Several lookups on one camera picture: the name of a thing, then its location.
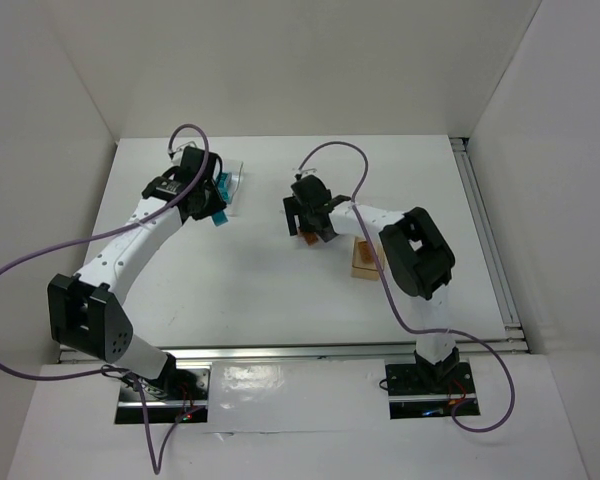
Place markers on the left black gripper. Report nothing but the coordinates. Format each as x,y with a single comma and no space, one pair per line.
212,201

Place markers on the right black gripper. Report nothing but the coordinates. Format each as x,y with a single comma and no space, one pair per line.
302,220

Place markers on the teal oval lego piece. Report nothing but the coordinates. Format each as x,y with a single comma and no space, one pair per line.
225,194

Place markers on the teal long lego brick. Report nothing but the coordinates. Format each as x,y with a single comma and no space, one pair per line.
219,218

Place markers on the orange lego brick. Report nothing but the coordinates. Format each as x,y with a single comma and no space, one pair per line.
310,238

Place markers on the small teal lego brick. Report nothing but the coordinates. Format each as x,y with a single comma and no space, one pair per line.
224,179

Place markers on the orange lego plate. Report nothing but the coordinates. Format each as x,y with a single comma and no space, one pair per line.
365,253

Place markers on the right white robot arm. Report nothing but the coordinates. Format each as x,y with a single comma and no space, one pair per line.
419,259

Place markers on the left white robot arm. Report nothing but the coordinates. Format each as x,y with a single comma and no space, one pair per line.
86,309

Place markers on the clear plastic container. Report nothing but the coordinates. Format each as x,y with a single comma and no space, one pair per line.
236,167

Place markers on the orange translucent plastic container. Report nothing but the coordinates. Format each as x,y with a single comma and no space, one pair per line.
363,265

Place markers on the aluminium front rail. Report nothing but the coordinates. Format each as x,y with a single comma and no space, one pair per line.
323,351

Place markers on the aluminium side rail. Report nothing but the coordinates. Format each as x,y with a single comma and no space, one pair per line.
515,335

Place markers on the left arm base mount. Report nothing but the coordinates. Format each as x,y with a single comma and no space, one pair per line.
186,400

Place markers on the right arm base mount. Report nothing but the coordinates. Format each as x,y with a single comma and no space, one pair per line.
410,398

